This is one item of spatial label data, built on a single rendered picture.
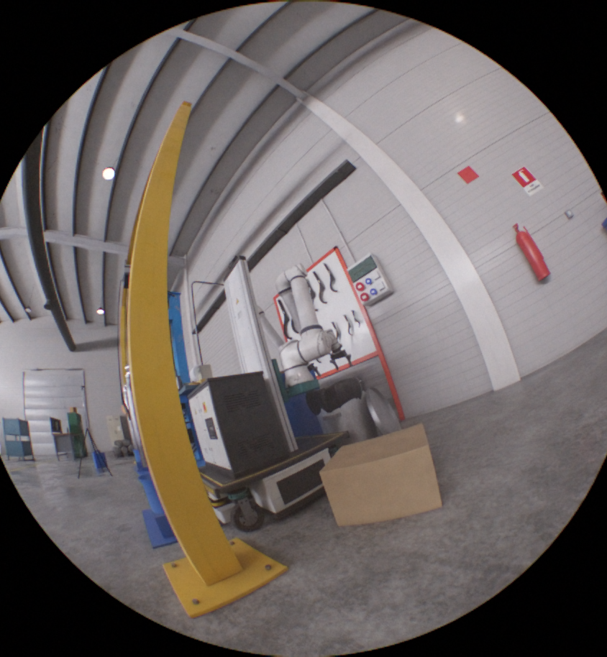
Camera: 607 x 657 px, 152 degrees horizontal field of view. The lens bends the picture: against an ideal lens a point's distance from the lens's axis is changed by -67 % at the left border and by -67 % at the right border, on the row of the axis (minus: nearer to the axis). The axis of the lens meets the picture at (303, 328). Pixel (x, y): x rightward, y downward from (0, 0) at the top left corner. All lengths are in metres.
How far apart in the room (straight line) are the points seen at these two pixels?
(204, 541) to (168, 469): 0.29
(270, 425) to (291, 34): 6.99
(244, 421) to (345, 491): 0.60
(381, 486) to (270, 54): 7.01
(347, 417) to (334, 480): 0.87
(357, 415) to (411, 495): 0.99
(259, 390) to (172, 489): 0.74
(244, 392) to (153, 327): 0.60
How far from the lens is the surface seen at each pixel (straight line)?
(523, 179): 3.09
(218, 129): 6.85
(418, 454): 0.92
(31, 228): 7.51
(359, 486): 0.99
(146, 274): 1.02
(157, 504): 1.49
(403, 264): 2.73
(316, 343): 1.37
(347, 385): 1.77
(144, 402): 0.82
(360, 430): 1.83
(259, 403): 1.26
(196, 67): 6.64
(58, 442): 9.06
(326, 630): 0.75
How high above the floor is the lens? 0.62
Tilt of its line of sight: 17 degrees up
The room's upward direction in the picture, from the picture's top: 18 degrees counter-clockwise
